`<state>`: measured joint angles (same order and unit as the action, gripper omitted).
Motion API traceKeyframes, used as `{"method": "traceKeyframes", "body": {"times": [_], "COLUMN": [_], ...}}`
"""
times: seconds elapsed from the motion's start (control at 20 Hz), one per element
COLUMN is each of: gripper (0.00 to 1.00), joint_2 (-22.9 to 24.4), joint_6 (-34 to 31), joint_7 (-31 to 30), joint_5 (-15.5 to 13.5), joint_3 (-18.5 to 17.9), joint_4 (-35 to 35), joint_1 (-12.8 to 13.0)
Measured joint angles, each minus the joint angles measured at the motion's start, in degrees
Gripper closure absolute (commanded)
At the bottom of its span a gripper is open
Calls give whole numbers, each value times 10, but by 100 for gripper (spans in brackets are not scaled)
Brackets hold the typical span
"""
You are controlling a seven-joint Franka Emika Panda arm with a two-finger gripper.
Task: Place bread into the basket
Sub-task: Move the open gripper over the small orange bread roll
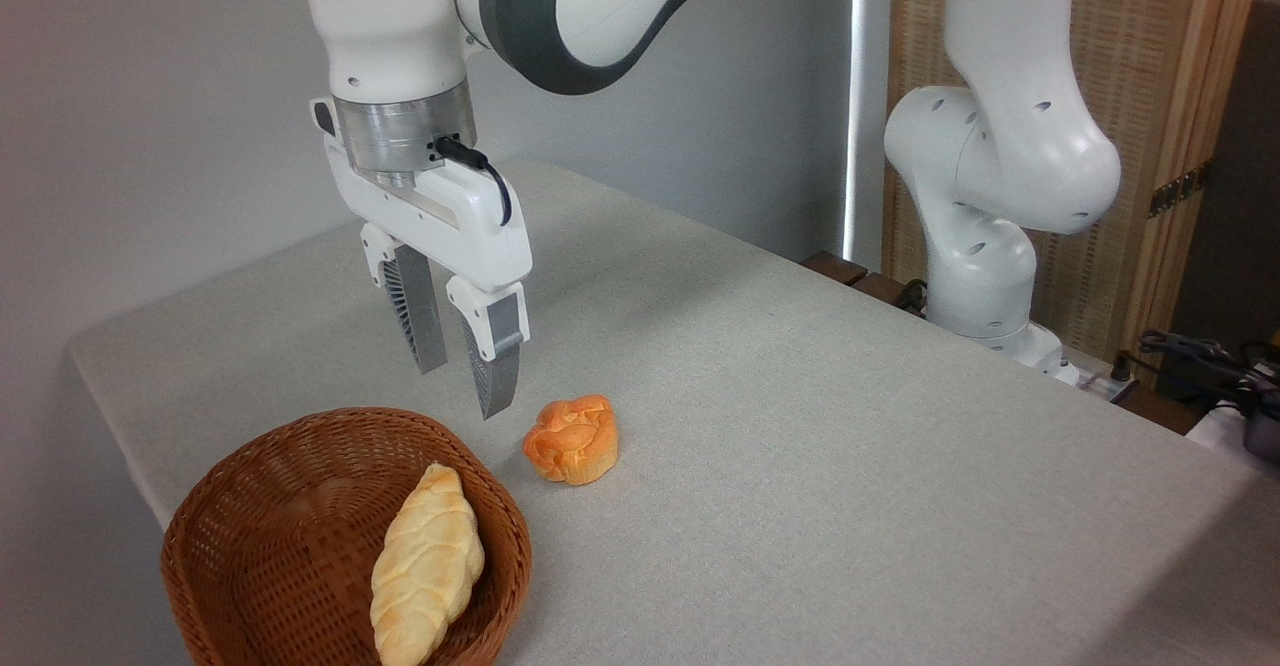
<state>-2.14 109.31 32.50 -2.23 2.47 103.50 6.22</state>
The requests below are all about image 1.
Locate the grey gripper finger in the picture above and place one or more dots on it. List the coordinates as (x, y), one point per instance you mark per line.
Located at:
(420, 316)
(495, 346)

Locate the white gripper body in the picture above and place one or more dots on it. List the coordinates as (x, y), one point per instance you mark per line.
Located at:
(470, 231)

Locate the round orange bread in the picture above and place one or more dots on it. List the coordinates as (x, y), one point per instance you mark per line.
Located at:
(572, 441)

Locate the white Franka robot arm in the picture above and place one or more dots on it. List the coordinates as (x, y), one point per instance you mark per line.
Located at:
(1000, 146)

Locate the long braided pale bread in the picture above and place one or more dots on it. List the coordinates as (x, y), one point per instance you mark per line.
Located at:
(425, 566)

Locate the brown wicker basket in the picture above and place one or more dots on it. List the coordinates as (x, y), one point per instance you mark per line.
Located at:
(270, 546)

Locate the grey tablecloth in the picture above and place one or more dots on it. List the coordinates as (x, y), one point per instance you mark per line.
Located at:
(800, 466)

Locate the dark brown wooden block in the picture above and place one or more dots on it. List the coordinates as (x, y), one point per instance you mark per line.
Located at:
(835, 267)
(885, 289)

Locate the white power strip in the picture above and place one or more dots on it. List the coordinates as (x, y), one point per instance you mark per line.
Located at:
(1100, 381)

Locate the black plug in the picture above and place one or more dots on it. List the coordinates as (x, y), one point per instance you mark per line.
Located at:
(1122, 366)

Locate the metal screen hinge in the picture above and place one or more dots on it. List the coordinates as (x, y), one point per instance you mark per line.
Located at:
(1180, 189)

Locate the wooden rattan folding screen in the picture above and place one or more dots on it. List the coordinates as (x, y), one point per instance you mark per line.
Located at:
(1160, 46)

